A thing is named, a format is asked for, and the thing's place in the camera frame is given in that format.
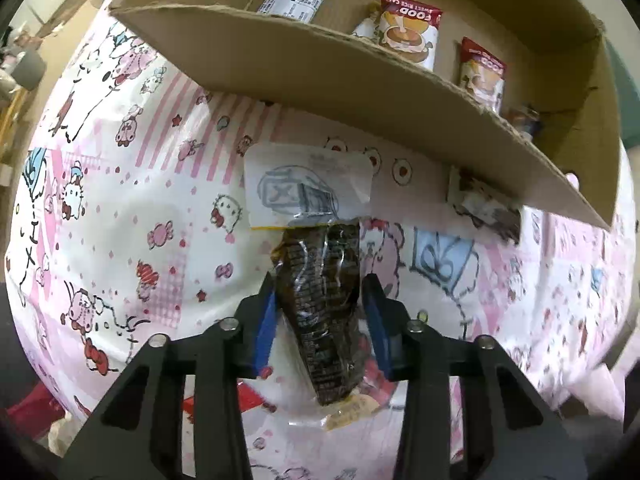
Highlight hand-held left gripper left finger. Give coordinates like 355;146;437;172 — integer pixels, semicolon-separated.
60;275;278;480

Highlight red object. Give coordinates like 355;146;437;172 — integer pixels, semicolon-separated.
7;385;66;426

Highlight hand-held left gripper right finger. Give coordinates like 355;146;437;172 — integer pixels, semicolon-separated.
361;274;588;480

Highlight brown chocolate snack packet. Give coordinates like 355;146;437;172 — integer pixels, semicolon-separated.
446;165;523;243

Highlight red-topped white snack packet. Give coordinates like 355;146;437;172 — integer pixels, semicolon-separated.
457;36;508;115
372;0;443;72

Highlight grey cardboard tube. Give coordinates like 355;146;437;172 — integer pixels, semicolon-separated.
12;50;48;91

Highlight brown cardboard box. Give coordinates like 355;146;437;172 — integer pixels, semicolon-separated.
107;0;623;231

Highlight pink printed blanket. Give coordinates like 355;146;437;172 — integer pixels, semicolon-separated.
5;5;636;480

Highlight clear packet of dark snack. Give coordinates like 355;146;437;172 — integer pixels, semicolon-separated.
243;142;388;433

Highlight black and white snack packet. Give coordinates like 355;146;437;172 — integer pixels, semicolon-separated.
507;105;543;138

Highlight white pillow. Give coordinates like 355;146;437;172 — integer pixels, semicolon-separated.
565;360;626;421

